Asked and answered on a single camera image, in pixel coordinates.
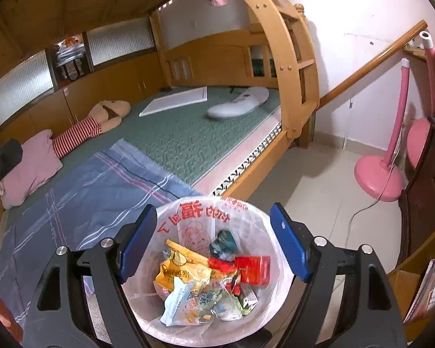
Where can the yellow snack bag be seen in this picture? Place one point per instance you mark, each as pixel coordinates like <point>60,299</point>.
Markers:
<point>183,263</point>

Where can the striped plush doll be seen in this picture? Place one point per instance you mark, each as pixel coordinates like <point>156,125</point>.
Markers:
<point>103,117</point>

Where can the green bed mat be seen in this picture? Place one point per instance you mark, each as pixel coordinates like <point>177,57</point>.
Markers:
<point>184,140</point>

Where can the red wrapper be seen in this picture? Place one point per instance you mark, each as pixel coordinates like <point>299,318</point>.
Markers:
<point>253,270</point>

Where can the green wrapper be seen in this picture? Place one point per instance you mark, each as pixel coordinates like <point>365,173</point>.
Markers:
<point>217,301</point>

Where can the blue plaid blanket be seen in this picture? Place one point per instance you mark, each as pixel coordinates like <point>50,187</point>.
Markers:
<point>108,190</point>

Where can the wooden wall cabinet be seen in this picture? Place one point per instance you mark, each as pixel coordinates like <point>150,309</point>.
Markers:
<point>132,80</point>

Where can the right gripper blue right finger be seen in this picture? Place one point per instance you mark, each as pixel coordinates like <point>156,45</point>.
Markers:
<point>294,239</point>

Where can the stacked papers on shelf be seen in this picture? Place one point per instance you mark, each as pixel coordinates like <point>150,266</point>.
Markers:
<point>70,58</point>

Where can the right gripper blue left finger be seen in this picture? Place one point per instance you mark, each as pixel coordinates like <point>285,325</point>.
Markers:
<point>133,246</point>

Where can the trash bin with bag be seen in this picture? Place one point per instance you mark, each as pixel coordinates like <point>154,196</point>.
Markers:
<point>212,273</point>

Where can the wooden stair handrail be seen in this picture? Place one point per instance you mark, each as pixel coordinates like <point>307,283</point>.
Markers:
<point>378,59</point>

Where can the pink pillow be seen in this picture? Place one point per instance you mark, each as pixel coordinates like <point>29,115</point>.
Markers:
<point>38,164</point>

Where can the books in wooden shelf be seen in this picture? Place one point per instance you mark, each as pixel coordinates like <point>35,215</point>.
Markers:
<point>414,290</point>

